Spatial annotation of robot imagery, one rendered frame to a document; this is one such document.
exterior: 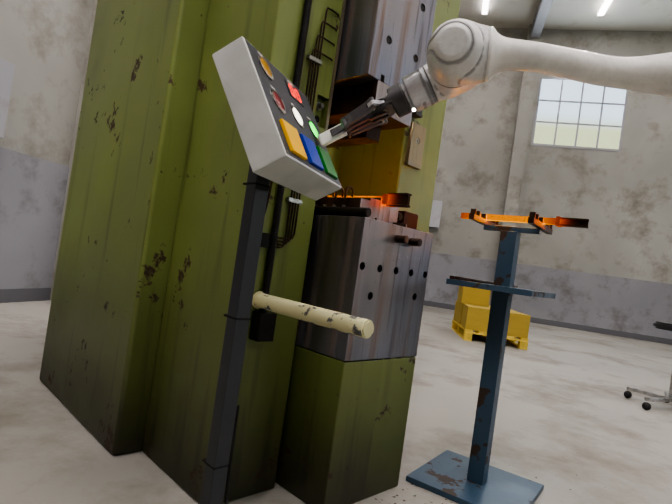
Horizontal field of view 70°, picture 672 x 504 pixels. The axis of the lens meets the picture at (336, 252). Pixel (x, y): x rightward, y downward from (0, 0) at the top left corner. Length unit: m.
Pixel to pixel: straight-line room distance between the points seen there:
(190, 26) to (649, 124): 11.84
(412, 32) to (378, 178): 0.56
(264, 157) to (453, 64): 0.40
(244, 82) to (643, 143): 12.12
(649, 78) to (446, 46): 0.45
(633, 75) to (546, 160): 11.12
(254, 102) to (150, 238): 0.87
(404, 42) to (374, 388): 1.16
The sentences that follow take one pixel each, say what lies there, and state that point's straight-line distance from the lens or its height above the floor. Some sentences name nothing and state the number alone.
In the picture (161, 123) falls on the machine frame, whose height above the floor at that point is 1.15.
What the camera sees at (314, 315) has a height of 0.62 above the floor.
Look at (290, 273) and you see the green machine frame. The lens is 1.54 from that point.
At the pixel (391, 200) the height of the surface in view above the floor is 0.99.
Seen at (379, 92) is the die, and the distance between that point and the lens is 1.63.
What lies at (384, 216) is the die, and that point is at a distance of 1.63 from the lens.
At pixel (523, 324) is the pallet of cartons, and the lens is 6.51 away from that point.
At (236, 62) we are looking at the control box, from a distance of 1.07.
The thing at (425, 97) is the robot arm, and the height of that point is 1.17.
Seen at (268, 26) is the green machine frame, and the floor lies 1.44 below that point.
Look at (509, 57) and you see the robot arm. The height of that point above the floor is 1.20.
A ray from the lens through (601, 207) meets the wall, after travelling 12.35.
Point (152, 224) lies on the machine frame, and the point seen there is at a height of 0.80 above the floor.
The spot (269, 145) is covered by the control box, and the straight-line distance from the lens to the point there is 0.97.
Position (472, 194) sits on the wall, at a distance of 11.98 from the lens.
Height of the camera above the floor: 0.77
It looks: 1 degrees up
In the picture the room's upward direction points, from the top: 8 degrees clockwise
